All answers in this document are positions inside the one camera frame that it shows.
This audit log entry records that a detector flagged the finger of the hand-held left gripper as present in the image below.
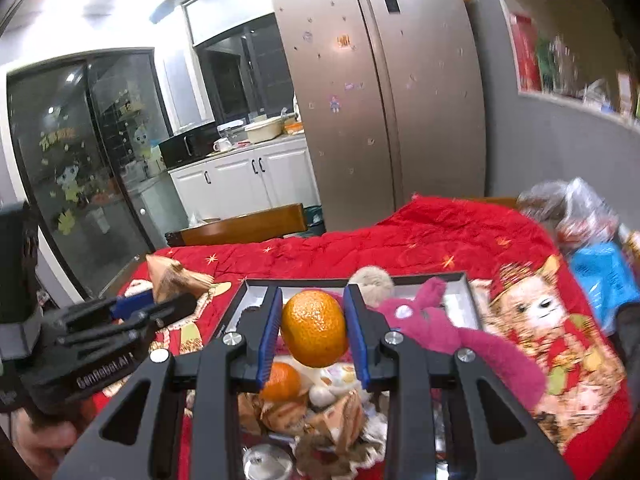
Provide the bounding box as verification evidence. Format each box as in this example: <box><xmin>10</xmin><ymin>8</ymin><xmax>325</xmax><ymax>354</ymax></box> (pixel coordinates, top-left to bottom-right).
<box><xmin>47</xmin><ymin>291</ymin><xmax>158</xmax><ymax>328</ymax></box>
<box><xmin>55</xmin><ymin>292</ymin><xmax>198</xmax><ymax>357</ymax></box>

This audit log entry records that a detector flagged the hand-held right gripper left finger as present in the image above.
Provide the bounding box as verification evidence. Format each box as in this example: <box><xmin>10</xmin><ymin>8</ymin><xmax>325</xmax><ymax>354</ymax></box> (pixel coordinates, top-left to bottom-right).
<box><xmin>52</xmin><ymin>284</ymin><xmax>286</xmax><ymax>480</ymax></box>

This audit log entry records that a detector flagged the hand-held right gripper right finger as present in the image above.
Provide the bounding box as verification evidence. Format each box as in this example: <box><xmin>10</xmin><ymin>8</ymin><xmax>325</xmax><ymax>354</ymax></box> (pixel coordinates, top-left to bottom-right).
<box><xmin>342</xmin><ymin>284</ymin><xmax>576</xmax><ymax>480</ymax></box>

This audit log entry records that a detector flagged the brown paper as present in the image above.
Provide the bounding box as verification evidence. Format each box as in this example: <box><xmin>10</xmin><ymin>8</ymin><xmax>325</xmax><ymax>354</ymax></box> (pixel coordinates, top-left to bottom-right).
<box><xmin>145</xmin><ymin>254</ymin><xmax>216</xmax><ymax>306</ymax></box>
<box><xmin>237</xmin><ymin>390</ymin><xmax>391</xmax><ymax>477</ymax></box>

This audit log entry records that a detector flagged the orange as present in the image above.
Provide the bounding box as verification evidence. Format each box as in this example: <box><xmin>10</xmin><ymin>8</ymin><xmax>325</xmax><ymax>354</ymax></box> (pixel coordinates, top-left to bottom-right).
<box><xmin>260</xmin><ymin>362</ymin><xmax>304</xmax><ymax>404</ymax></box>
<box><xmin>281</xmin><ymin>290</ymin><xmax>350</xmax><ymax>369</ymax></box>

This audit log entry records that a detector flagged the black tray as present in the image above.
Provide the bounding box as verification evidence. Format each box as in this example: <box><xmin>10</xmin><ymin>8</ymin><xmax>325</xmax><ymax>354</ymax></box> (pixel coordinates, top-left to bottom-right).
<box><xmin>215</xmin><ymin>272</ymin><xmax>486</xmax><ymax>480</ymax></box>

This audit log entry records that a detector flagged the person's left hand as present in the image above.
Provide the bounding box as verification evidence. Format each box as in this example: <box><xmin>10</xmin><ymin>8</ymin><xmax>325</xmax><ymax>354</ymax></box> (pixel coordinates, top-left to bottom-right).
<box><xmin>10</xmin><ymin>400</ymin><xmax>97</xmax><ymax>479</ymax></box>

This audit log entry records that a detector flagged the white plush toy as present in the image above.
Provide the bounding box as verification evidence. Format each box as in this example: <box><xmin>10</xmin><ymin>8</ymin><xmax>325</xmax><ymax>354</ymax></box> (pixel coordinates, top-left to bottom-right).
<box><xmin>307</xmin><ymin>362</ymin><xmax>362</xmax><ymax>407</ymax></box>

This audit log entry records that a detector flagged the beige fuzzy ball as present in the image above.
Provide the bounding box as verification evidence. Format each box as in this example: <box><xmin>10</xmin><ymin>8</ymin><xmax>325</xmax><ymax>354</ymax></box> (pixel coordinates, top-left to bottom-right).
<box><xmin>350</xmin><ymin>266</ymin><xmax>396</xmax><ymax>306</ymax></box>

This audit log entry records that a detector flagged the pink plush toy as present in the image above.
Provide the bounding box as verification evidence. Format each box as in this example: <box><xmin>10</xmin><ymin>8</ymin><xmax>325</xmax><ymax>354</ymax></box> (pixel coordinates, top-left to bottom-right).
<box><xmin>345</xmin><ymin>277</ymin><xmax>546</xmax><ymax>413</ymax></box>

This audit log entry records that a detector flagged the red printed blanket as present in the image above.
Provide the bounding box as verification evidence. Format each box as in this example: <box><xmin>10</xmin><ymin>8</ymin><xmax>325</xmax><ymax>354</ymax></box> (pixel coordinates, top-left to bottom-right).
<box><xmin>87</xmin><ymin>195</ymin><xmax>633</xmax><ymax>480</ymax></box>

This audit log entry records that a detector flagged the wooden chair back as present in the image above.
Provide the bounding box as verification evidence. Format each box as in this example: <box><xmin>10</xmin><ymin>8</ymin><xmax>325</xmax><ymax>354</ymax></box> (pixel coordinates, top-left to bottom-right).
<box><xmin>165</xmin><ymin>203</ymin><xmax>307</xmax><ymax>247</ymax></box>

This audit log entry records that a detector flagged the round metal lid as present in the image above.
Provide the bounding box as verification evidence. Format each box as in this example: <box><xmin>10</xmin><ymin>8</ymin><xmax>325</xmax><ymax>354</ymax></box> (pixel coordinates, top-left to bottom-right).
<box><xmin>242</xmin><ymin>442</ymin><xmax>294</xmax><ymax>480</ymax></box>

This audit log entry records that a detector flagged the glass sliding door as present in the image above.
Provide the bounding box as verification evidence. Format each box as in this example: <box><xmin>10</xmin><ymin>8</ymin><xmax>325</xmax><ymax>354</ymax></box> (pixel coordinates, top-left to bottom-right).
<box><xmin>5</xmin><ymin>50</ymin><xmax>176</xmax><ymax>302</ymax></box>

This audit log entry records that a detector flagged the white kitchen cabinet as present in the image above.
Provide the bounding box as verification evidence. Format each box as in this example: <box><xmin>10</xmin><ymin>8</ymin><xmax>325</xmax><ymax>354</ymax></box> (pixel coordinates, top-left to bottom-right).
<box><xmin>167</xmin><ymin>135</ymin><xmax>322</xmax><ymax>222</ymax></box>

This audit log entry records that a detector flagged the black microwave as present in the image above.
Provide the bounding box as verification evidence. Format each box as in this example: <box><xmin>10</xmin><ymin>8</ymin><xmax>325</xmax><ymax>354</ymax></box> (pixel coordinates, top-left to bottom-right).
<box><xmin>159</xmin><ymin>130</ymin><xmax>221</xmax><ymax>170</ymax></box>

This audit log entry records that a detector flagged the white container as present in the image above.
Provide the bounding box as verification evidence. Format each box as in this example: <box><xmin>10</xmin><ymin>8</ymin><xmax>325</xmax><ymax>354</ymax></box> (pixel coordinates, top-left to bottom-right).
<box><xmin>244</xmin><ymin>117</ymin><xmax>284</xmax><ymax>144</ymax></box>

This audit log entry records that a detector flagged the silver refrigerator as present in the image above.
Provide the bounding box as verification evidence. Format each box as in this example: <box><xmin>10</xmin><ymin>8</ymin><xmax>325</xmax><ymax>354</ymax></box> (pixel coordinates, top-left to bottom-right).
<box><xmin>270</xmin><ymin>0</ymin><xmax>489</xmax><ymax>233</ymax></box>

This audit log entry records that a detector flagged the clear plastic bag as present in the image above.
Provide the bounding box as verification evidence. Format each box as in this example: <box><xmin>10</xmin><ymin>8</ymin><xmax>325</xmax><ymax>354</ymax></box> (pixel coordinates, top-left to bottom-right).
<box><xmin>517</xmin><ymin>177</ymin><xmax>622</xmax><ymax>242</ymax></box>

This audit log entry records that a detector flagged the dark window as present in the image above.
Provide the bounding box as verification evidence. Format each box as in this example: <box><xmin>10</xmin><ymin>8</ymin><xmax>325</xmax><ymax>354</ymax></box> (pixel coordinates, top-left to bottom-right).
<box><xmin>192</xmin><ymin>12</ymin><xmax>296</xmax><ymax>126</ymax></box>

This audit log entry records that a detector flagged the blue plastic bag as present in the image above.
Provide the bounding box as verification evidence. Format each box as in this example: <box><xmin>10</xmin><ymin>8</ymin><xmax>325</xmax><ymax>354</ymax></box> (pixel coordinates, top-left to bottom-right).
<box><xmin>570</xmin><ymin>242</ymin><xmax>640</xmax><ymax>327</ymax></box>

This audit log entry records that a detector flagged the red box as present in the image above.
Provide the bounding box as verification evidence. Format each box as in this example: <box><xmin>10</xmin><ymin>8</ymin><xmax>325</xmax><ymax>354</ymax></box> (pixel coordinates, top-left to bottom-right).
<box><xmin>509</xmin><ymin>14</ymin><xmax>544</xmax><ymax>93</ymax></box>

